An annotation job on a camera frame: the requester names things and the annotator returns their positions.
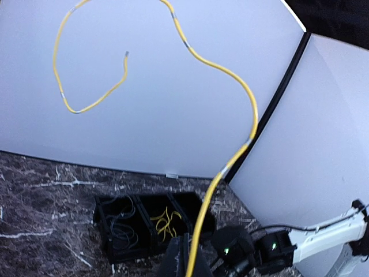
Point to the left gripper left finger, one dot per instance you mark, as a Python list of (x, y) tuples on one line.
[(174, 261)]

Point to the black three-compartment bin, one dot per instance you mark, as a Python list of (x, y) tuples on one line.
[(135, 226)]

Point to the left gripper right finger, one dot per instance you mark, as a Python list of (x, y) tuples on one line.
[(201, 268)]

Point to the right black frame post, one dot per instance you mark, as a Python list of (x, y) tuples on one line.
[(272, 104)]

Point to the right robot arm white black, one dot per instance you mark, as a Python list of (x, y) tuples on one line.
[(273, 248)]

